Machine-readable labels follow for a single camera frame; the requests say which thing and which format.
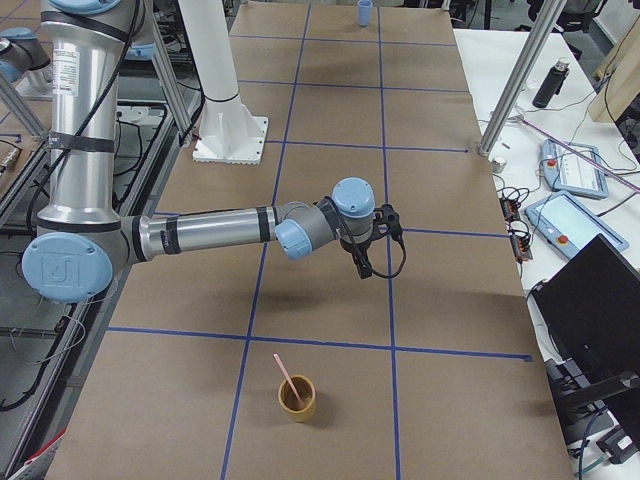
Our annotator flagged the brown wooden cup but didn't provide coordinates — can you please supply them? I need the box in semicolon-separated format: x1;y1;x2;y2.
278;375;317;423

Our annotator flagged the pink chopstick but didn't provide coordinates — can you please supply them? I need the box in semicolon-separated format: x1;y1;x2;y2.
273;352;303;405

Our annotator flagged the black camera cable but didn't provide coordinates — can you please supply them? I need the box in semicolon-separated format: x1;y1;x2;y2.
372;229;407;280

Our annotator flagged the near blue teach pendant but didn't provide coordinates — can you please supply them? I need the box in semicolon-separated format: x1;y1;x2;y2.
525;191;629;259

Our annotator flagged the blue plastic cup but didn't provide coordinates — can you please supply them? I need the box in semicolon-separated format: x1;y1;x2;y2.
357;0;373;27

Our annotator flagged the far blue teach pendant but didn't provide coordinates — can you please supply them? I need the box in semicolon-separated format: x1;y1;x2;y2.
541;139;608;200

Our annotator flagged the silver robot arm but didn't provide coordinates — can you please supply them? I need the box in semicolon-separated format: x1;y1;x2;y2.
1;27;52;91
22;1;401;303

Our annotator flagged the small metal cylinder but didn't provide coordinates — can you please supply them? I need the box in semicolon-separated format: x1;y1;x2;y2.
490;156;507;174

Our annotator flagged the blue teach pendant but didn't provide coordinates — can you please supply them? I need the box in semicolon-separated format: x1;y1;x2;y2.
525;191;629;259
541;139;608;200

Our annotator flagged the black water bottle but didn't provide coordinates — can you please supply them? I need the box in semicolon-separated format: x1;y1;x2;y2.
532;57;570;109

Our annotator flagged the aluminium frame post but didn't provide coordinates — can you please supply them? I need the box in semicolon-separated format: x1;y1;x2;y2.
478;0;566;157

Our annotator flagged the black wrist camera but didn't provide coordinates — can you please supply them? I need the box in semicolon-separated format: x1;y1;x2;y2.
374;203;403;241

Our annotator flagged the white camera pillar base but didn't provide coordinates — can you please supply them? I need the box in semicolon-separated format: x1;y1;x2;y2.
179;0;269;165

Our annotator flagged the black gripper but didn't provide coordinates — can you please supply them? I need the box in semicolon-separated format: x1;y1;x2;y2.
340;227;388;279

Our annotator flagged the black laptop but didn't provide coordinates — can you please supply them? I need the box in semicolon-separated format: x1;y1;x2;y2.
533;234;639;442

